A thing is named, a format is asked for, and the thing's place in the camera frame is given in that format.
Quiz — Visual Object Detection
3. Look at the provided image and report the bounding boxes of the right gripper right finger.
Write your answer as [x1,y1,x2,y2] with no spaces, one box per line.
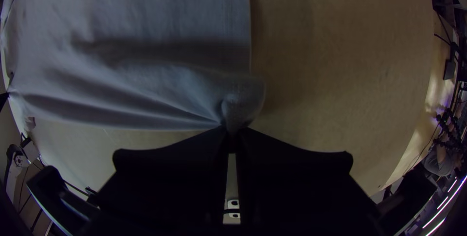
[235,127,388,236]

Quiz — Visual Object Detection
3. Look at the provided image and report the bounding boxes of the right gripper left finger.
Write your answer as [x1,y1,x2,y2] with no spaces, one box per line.
[77,127,230,236]

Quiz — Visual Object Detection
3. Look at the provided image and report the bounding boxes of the light grey t-shirt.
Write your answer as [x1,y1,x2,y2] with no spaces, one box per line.
[0,0,266,137]

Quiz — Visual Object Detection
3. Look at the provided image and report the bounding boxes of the black cable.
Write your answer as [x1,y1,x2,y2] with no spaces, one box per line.
[404,122,441,177]

